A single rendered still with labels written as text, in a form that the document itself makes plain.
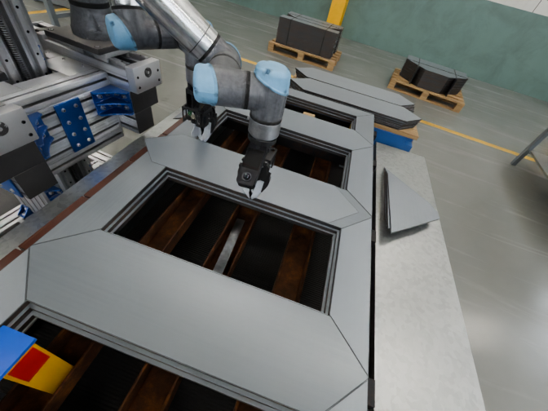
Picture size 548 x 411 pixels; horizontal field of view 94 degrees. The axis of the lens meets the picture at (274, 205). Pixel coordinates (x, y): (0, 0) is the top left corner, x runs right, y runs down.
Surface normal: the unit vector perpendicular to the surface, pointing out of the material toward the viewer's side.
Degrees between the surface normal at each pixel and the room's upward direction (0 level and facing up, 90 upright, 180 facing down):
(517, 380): 0
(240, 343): 0
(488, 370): 0
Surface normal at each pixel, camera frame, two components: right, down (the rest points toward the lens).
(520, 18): -0.36, 0.63
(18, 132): 0.91, 0.39
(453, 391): 0.18, -0.68
